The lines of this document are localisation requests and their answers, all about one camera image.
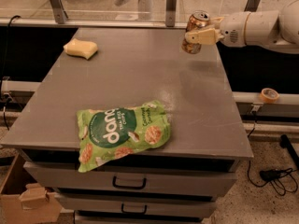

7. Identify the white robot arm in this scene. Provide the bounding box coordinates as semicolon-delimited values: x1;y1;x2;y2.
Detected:
184;0;299;54

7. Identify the black power adapter cable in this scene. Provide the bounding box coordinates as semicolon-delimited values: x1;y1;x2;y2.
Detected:
246;161;299;197

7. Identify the tape roll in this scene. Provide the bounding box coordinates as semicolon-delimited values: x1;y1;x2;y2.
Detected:
260;88;279;104

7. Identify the orange soda can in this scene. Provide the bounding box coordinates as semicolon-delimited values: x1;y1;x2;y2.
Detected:
181;10;211;55

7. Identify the yellow sponge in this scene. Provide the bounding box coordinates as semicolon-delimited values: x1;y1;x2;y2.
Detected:
64;38;98;60

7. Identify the green rice chips bag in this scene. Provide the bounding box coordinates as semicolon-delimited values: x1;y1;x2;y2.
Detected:
77;101;171;173

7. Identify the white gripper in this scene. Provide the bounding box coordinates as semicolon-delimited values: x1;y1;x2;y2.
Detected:
185;11;249;48

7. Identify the cardboard box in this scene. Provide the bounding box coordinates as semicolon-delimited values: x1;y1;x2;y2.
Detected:
0;155;62;224

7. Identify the middle metal bracket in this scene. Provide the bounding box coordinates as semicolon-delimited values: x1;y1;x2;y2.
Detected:
165;0;177;27

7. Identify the black cable on left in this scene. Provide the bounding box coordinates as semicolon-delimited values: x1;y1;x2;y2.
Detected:
0;15;21;132

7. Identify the left metal bracket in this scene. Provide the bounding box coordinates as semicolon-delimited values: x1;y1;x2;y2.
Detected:
50;0;67;24

